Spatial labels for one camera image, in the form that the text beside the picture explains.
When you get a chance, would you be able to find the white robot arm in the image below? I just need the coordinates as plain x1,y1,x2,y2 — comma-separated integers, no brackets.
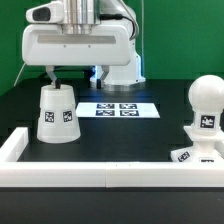
22,0,145,90

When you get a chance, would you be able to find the white U-shaped fence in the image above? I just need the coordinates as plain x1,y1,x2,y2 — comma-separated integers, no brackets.
0,127,224,188

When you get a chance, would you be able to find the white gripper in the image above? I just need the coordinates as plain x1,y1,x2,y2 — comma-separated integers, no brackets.
22,24,131,89

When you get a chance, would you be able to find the white lamp base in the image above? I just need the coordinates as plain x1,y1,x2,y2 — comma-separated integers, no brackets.
170,126,224,163

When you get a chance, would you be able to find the white marker sheet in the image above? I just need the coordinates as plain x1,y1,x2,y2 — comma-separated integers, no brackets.
76,102,160,118

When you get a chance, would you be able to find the black cable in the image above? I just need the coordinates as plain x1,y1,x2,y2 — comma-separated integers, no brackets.
53,65,94,80

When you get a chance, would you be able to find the white lamp shade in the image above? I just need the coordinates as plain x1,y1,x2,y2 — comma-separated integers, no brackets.
37,85,81,144

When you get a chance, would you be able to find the white lamp bulb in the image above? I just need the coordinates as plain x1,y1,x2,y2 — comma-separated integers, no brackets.
188,75,224,136

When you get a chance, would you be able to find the white cable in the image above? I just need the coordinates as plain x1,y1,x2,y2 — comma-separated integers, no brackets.
13,63,27,87

